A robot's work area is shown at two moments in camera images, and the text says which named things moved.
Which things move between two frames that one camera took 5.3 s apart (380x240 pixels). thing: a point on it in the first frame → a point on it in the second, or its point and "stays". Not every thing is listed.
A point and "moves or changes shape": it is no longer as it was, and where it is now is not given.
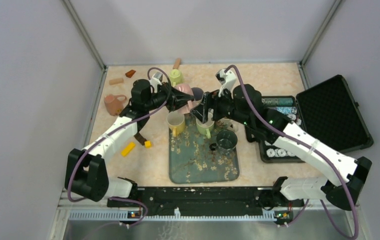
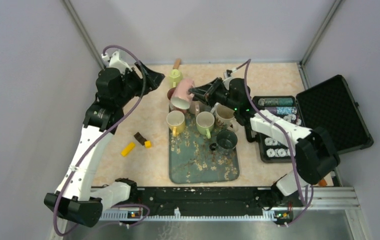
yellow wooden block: (127, 149) stays
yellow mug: (176, 122) stays
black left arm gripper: (178, 99) → (154, 80)
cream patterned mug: (229, 124) stays
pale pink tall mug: (186, 88) moves or changes shape
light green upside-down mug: (205, 128) stays
